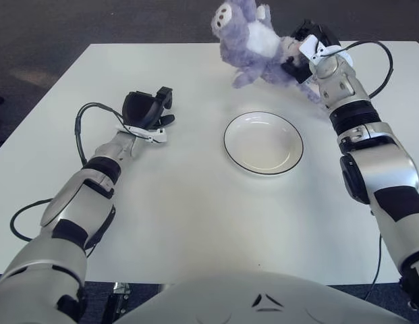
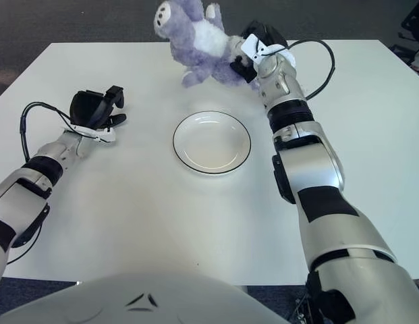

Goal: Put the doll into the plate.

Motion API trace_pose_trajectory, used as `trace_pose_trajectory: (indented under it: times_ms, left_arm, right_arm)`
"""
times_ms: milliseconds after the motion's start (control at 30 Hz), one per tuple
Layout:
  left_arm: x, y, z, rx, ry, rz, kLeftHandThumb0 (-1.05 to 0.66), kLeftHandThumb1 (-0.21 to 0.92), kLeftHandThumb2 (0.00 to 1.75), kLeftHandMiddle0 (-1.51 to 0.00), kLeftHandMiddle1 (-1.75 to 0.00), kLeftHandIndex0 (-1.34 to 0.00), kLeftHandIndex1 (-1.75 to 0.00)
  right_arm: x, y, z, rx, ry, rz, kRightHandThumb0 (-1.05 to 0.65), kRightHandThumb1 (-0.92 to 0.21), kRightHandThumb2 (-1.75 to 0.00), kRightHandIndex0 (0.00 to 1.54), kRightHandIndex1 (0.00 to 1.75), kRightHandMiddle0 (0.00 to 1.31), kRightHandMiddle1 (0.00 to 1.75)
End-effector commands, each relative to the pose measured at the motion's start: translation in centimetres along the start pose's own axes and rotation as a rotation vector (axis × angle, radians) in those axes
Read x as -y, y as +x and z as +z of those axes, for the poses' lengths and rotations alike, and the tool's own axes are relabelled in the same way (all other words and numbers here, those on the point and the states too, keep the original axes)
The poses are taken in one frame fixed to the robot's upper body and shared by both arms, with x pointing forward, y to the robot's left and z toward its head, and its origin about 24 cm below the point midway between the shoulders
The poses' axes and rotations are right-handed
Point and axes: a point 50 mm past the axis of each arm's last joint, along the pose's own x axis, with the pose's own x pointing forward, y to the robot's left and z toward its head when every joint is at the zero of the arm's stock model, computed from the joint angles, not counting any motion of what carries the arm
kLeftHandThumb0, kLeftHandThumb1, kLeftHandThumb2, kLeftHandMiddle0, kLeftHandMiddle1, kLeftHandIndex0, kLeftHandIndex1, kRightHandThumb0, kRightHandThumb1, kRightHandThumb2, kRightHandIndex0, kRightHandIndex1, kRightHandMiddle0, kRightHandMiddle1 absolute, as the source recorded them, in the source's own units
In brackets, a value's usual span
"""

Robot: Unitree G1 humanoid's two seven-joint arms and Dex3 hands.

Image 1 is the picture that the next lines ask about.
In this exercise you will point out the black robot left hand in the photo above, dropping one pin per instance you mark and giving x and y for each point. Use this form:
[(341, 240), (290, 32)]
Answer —
[(138, 109)]

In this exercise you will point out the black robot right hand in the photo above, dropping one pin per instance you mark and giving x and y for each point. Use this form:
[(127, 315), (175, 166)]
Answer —
[(325, 35)]

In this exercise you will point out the purple plush bunny doll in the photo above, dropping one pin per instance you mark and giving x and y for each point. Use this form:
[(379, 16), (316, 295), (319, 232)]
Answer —
[(243, 50)]

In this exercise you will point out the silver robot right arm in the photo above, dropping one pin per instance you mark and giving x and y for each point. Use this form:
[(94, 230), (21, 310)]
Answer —
[(374, 168)]

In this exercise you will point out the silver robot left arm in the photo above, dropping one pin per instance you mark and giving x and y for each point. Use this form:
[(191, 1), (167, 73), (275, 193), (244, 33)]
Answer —
[(77, 202)]

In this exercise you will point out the white plate black rim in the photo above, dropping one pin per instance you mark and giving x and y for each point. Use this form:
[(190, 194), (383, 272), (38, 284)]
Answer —
[(263, 148)]

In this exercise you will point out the white right wrist connector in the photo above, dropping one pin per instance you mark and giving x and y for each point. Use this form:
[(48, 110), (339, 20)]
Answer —
[(308, 47)]

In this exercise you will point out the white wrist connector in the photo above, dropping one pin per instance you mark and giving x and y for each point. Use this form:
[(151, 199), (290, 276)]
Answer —
[(308, 47), (158, 136)]

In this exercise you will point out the white left wrist connector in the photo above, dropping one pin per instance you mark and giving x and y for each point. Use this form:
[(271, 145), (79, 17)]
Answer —
[(158, 136)]

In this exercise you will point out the grey robot torso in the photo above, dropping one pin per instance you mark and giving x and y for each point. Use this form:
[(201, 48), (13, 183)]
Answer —
[(229, 297)]

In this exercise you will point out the metal table leg bracket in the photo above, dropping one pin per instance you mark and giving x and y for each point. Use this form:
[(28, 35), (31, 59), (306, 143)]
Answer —
[(121, 288)]

